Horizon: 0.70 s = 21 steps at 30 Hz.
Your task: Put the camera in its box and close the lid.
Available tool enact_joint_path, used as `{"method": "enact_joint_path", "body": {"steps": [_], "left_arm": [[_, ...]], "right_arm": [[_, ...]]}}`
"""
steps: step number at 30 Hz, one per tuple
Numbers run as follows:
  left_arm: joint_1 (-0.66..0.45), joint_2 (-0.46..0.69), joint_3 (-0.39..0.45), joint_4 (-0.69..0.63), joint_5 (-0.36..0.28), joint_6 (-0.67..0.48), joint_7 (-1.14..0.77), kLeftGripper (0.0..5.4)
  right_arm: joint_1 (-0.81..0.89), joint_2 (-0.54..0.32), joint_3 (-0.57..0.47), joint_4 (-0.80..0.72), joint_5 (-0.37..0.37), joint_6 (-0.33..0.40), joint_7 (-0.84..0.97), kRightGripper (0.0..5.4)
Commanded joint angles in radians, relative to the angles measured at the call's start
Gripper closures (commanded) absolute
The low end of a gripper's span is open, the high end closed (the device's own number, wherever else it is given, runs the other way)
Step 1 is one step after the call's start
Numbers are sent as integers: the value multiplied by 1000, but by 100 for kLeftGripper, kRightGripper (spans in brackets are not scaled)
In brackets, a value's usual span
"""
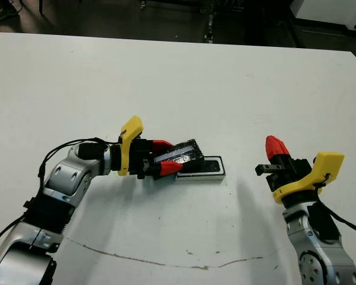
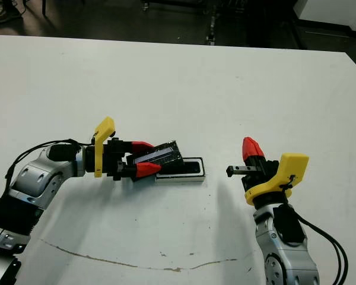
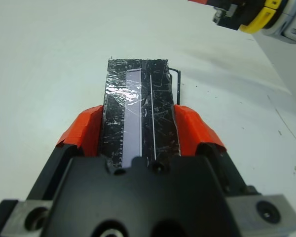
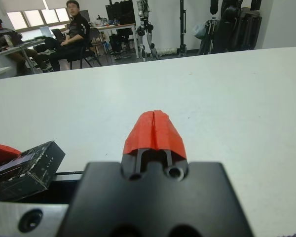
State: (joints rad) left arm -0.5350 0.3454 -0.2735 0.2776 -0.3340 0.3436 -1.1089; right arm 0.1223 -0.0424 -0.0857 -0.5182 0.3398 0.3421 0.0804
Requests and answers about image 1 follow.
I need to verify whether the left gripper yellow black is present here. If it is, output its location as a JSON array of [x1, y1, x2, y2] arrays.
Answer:
[[117, 115, 185, 181]]

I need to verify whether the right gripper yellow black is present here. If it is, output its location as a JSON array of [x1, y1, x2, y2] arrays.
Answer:
[[255, 135, 345, 205]]

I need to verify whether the black glossy box lid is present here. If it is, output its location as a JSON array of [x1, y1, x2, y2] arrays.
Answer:
[[153, 138, 205, 167]]

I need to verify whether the white cabinet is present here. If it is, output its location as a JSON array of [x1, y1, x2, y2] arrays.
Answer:
[[289, 0, 356, 32]]

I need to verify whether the person's brown shoe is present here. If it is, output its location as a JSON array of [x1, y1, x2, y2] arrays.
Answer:
[[0, 7, 20, 20]]

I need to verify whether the white camera box base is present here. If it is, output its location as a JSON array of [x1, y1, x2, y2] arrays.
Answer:
[[175, 156, 227, 182]]

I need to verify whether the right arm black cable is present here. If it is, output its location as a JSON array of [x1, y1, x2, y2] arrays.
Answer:
[[314, 180, 356, 238]]

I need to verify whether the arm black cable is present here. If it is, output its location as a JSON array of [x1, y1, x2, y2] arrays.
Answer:
[[314, 180, 356, 238], [0, 135, 121, 258]]

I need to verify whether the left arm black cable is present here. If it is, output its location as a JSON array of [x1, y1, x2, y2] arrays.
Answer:
[[0, 135, 121, 258]]

